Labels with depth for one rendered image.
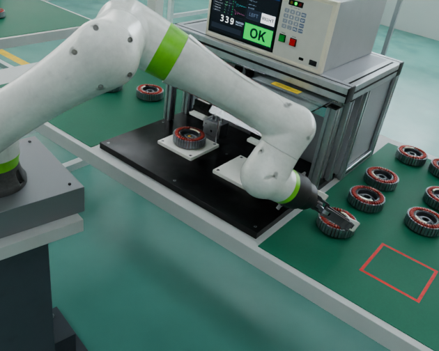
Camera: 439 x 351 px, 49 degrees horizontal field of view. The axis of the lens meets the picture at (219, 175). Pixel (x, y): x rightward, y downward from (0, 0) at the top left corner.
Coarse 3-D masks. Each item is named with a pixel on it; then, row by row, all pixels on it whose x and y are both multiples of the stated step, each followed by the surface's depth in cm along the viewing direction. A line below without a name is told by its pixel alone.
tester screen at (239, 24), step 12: (216, 0) 154; (228, 0) 151; (240, 0) 149; (252, 0) 146; (264, 0) 144; (276, 0) 141; (216, 12) 156; (228, 12) 153; (240, 12) 150; (264, 12) 145; (276, 12) 143; (228, 24) 155; (240, 24) 152; (264, 24) 146; (240, 36) 153
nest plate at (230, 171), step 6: (240, 156) 162; (228, 162) 157; (234, 162) 158; (240, 162) 159; (216, 168) 153; (222, 168) 154; (228, 168) 154; (234, 168) 155; (240, 168) 155; (216, 174) 152; (222, 174) 151; (228, 174) 151; (234, 174) 152; (228, 180) 150; (234, 180) 148; (240, 180) 149; (240, 186) 147
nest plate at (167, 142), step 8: (168, 136) 167; (160, 144) 164; (168, 144) 162; (208, 144) 166; (216, 144) 167; (176, 152) 160; (184, 152) 159; (192, 152) 160; (200, 152) 161; (208, 152) 164
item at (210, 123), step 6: (204, 120) 174; (210, 120) 173; (216, 120) 173; (204, 126) 175; (210, 126) 173; (216, 126) 171; (222, 126) 171; (228, 126) 174; (210, 132) 174; (222, 132) 173
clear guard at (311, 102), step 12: (264, 84) 142; (288, 84) 145; (288, 96) 137; (300, 96) 138; (312, 96) 139; (324, 96) 140; (216, 108) 134; (312, 108) 132; (228, 120) 131; (252, 132) 127
